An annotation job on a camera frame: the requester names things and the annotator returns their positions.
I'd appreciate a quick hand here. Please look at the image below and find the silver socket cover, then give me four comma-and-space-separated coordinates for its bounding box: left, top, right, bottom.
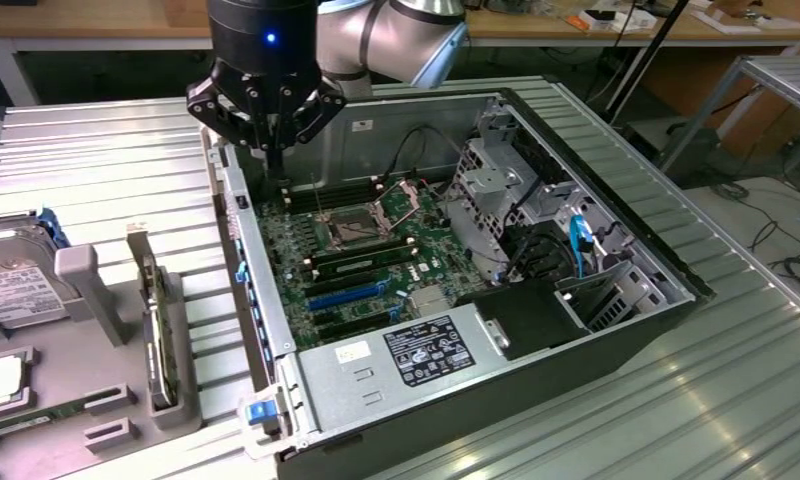
369, 178, 436, 225

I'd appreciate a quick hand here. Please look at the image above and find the graphics card with fan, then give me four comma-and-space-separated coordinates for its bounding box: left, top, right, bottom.
125, 223, 180, 409

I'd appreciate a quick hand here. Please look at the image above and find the blue disk bracket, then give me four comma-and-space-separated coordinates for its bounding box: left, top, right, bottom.
36, 207, 73, 250

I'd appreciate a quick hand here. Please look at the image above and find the black fan shroud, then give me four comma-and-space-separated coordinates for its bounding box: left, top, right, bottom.
452, 278, 590, 362

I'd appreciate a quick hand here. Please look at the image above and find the CPU socket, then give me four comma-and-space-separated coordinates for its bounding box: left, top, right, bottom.
315, 204, 393, 252

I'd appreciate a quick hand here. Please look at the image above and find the black pole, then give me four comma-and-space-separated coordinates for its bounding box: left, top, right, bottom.
603, 0, 694, 124

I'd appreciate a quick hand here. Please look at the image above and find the grey parts rack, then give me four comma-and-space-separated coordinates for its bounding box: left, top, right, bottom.
0, 243, 205, 480

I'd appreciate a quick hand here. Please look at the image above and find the thin locking lever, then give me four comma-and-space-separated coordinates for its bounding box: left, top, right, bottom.
309, 172, 327, 222

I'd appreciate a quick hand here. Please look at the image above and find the hard disk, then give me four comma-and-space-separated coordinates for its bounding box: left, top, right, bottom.
0, 227, 73, 330

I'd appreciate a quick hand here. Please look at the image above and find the silver drive cage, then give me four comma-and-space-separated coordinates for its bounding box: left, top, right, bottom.
447, 99, 579, 281

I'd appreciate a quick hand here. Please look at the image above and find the metal slat frame table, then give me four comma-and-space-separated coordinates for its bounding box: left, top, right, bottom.
656, 52, 800, 176

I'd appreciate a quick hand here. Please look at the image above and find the small silver heatsink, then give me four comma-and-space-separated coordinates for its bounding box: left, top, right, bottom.
409, 285, 456, 309

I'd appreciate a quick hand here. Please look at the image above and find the black PC case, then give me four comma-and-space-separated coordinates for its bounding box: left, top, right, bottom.
197, 87, 715, 480

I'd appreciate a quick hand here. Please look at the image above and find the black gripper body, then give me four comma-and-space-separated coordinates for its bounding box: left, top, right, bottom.
205, 0, 324, 120

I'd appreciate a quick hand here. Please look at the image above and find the black wire bundle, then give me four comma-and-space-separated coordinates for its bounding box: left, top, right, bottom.
503, 222, 575, 284

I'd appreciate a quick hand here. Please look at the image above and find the silver disk bay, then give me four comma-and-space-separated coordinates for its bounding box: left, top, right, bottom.
551, 259, 699, 335

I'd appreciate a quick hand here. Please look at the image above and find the blue case latch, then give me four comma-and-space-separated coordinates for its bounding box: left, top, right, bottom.
244, 397, 280, 427

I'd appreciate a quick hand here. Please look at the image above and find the brown cardboard box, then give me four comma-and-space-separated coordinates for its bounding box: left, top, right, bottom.
706, 0, 783, 16

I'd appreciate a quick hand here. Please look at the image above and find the black expansion slot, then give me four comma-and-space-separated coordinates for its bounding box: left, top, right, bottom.
311, 305, 393, 328
301, 277, 383, 300
316, 315, 403, 342

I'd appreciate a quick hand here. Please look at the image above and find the wooden desk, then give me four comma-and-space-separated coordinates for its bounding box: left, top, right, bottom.
0, 0, 800, 107

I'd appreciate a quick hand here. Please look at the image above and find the black and white box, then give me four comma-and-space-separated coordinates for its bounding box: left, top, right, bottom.
583, 8, 632, 32

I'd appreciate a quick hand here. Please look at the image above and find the green motherboard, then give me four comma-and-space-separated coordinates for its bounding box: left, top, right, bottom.
256, 177, 506, 351

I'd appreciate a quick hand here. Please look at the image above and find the blue wire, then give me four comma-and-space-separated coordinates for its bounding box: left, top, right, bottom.
564, 212, 596, 282

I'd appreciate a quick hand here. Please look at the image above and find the silver power supply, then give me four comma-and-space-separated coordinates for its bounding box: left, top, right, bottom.
296, 303, 512, 435

